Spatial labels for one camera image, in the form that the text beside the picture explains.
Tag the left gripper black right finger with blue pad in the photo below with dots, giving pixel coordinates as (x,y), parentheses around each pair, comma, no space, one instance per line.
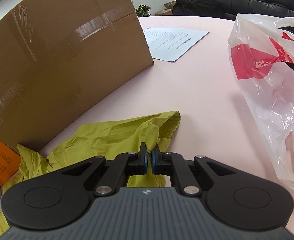
(176,167)

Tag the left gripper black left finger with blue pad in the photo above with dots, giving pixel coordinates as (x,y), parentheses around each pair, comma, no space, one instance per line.
(121,169)

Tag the olive green shirt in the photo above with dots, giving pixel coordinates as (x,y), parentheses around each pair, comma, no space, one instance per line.
(53,191)

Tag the white printed paper sheet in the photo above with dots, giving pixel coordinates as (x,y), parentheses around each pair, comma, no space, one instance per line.
(169,44)

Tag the brown cardboard box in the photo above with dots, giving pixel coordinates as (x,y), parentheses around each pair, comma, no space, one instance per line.
(58,58)

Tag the white red plastic bag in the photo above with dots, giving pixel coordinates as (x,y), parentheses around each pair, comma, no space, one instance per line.
(261,52)

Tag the green potted plant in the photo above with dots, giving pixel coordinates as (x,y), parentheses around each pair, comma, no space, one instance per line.
(143,11)

